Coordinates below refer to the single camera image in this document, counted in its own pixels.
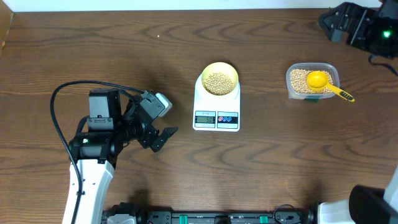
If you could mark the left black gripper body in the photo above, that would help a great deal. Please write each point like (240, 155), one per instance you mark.
(132, 127)

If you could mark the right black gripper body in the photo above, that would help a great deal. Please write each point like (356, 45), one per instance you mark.
(377, 33)

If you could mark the yellow measuring scoop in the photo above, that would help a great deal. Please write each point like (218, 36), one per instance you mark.
(318, 80)

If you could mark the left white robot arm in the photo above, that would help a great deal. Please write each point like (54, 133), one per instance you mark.
(99, 139)

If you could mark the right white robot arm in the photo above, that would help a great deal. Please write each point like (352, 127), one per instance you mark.
(365, 204)

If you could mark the white digital kitchen scale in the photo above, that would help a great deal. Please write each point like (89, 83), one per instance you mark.
(214, 112)

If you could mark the yellow bowl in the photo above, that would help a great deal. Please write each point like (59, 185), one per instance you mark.
(219, 78)

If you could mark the clear container of soybeans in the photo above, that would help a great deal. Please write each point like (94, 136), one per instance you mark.
(296, 78)

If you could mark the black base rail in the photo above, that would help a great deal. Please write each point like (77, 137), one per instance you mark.
(134, 214)

